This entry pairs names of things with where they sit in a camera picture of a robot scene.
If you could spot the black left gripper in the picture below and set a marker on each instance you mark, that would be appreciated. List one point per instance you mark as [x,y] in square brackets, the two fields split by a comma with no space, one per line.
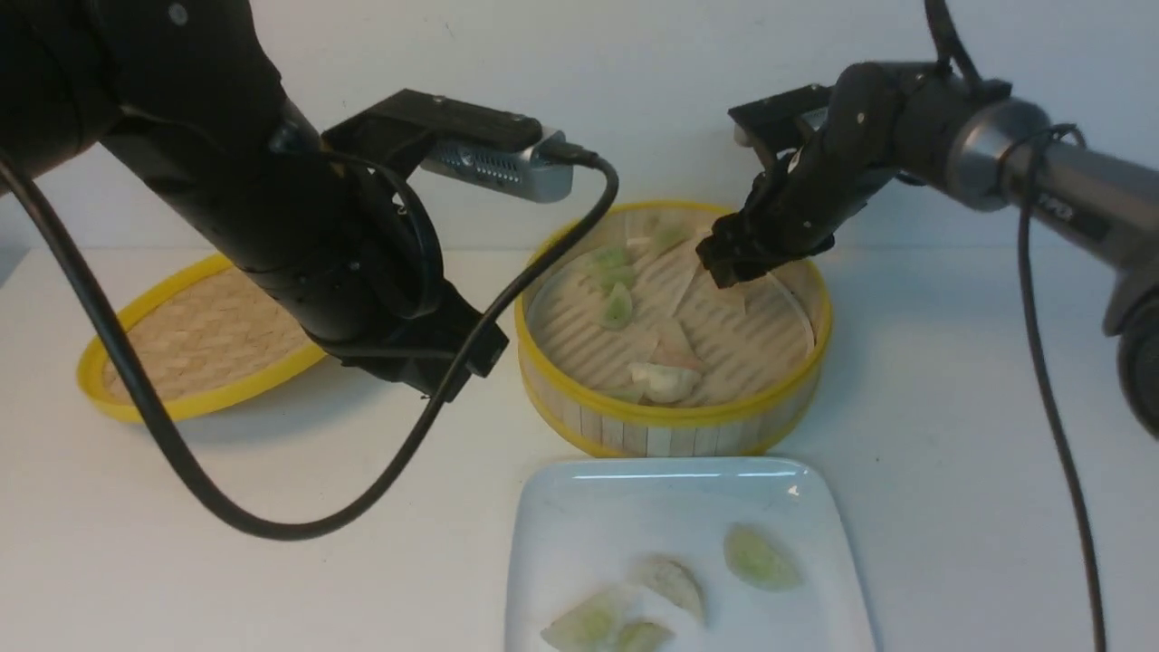
[416,353]

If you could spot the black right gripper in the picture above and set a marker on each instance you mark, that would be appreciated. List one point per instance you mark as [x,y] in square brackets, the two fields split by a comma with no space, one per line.
[794,210]

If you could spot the pink dumpling steamer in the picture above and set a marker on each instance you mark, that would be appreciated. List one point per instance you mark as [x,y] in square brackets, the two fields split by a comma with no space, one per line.
[673,349]

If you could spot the green dumpling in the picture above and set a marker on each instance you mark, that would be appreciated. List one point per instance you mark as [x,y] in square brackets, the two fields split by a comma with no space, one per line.
[618,308]
[756,561]

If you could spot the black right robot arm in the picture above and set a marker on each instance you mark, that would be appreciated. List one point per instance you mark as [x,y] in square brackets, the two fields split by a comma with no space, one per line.
[987,150]

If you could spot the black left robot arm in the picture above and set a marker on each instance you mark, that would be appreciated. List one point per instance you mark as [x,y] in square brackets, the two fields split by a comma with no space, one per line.
[183,95]

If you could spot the white square plate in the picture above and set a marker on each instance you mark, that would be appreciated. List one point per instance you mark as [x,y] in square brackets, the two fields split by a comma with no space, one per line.
[581,526]

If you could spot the pale green dumpling plate left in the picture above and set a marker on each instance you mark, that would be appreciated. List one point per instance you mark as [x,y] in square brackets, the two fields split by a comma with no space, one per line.
[592,624]

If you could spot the white speckled dumpling on plate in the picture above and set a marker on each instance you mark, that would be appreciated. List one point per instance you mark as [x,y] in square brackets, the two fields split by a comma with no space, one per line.
[672,581]

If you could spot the small green dumpling plate bottom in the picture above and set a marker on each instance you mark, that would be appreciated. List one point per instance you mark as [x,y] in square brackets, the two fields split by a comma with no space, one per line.
[642,636]

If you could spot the green dumpling steamer upper left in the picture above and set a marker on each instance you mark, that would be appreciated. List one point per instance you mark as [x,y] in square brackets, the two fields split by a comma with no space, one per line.
[610,266]

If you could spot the white steamer liner paper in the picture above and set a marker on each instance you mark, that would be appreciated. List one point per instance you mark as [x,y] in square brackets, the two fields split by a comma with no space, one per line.
[742,340]

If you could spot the yellow rimmed bamboo steamer basket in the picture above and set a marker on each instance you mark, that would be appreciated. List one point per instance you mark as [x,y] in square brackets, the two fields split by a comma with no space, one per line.
[628,424]

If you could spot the yellow rimmed woven steamer lid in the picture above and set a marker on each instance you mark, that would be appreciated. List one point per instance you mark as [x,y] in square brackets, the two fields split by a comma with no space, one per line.
[209,339]

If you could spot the white dumpling in steamer front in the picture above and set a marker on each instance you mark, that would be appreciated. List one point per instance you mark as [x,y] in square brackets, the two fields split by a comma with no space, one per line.
[664,385]

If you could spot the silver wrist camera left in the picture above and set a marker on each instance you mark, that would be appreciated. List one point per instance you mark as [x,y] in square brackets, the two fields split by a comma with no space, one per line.
[524,174]

